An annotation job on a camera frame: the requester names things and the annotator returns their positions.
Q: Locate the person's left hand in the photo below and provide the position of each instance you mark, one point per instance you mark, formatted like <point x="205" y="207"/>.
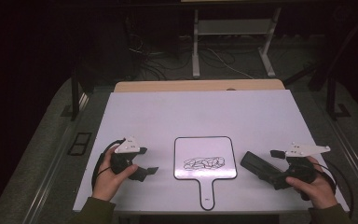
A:
<point x="107" y="182"/>

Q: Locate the aluminium rail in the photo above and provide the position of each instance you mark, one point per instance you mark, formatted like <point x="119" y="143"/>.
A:
<point x="351" y="146"/>
<point x="54" y="161"/>

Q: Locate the black metal stand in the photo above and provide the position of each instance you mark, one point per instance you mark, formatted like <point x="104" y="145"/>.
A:
<point x="332" y="96"/>
<point x="74" y="99"/>

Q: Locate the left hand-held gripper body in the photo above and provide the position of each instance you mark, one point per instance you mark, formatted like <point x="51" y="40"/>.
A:
<point x="127" y="146"/>

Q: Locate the black rectangular floor frame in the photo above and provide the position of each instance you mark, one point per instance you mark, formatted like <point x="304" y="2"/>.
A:
<point x="80" y="143"/>

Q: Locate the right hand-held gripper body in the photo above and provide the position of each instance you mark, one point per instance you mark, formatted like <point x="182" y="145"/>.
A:
<point x="301" y="169"/>

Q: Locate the person's right hand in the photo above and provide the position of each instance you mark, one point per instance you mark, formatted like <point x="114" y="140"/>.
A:
<point x="318" y="191"/>

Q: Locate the white metal stand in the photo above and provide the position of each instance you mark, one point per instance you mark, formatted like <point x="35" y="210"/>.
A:
<point x="233" y="27"/>

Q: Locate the black whiteboard eraser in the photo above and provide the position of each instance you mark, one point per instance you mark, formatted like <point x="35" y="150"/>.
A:
<point x="258" y="165"/>

